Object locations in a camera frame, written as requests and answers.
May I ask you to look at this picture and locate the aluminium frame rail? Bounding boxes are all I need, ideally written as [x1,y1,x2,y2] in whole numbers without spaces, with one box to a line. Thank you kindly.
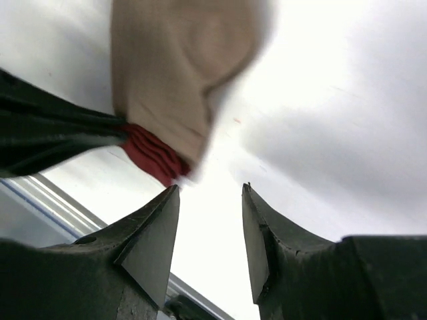
[1,175,228,319]

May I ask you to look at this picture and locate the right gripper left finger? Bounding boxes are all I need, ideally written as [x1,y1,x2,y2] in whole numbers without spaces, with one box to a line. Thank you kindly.
[43,185,179,309]

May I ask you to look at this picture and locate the brown striped sock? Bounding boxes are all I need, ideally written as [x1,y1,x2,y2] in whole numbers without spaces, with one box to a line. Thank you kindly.
[110,1,263,186]

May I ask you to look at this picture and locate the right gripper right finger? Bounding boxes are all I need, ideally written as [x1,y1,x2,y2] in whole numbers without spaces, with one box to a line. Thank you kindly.
[242,183,340,305]

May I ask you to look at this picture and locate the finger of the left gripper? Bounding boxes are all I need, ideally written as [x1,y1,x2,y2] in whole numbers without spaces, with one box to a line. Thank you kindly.
[1,69,127,139]
[1,133,127,178]

